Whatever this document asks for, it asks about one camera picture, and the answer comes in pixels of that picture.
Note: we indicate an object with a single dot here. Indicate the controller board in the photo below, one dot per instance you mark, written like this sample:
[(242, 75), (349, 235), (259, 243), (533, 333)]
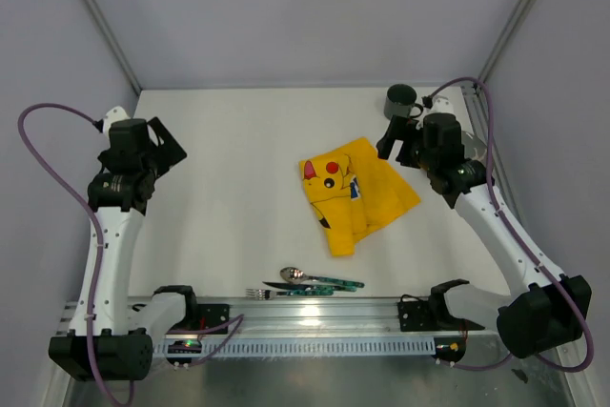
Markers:
[(449, 349), (183, 351)]

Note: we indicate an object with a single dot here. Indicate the slotted cable duct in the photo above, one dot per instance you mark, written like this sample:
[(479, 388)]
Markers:
[(313, 346)]

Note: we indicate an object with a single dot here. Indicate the dark green mug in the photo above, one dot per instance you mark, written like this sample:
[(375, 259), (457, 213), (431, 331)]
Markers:
[(401, 101)]

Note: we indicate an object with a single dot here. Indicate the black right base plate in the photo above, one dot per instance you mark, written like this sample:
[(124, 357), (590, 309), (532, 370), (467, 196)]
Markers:
[(415, 314)]

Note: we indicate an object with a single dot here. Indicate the knife with green handle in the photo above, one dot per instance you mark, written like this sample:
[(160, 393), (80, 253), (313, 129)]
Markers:
[(303, 287)]

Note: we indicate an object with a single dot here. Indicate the left controller board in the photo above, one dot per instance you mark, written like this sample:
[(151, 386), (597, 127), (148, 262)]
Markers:
[(183, 351)]

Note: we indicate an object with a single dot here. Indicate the grey reindeer plate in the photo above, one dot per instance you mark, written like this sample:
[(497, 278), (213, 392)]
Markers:
[(474, 147)]

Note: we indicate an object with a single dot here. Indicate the aluminium mounting rail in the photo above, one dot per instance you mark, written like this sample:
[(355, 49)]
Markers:
[(321, 316)]

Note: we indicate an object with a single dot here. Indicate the spoon with green handle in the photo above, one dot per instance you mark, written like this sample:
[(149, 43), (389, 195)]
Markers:
[(294, 275)]

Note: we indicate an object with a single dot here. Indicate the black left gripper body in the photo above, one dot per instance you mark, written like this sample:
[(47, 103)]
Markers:
[(150, 161)]

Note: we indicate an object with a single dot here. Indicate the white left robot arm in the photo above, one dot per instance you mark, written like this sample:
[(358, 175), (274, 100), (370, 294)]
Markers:
[(104, 341)]

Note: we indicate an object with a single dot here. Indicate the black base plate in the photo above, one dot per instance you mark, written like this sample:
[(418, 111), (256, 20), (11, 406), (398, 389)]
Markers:
[(212, 318), (415, 314)]

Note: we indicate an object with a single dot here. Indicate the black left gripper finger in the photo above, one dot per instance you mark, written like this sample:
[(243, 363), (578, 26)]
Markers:
[(159, 135), (166, 154)]

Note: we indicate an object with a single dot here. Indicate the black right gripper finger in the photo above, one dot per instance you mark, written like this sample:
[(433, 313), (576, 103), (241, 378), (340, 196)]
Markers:
[(408, 155), (394, 132)]

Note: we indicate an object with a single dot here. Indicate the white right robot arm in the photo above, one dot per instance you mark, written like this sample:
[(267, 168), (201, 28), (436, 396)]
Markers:
[(545, 308)]

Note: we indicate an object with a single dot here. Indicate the yellow Pikachu cloth placemat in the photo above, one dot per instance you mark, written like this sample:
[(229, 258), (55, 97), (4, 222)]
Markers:
[(353, 194)]

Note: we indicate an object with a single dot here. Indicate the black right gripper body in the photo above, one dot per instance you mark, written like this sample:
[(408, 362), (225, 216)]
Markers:
[(427, 157)]

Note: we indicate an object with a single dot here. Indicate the fork with green handle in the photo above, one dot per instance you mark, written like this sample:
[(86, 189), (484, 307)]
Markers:
[(265, 294)]

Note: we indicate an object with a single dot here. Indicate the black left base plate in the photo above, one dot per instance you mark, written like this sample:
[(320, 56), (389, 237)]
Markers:
[(212, 318)]

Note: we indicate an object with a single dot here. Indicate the right controller board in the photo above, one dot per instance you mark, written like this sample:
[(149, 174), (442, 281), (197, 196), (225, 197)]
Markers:
[(449, 349)]

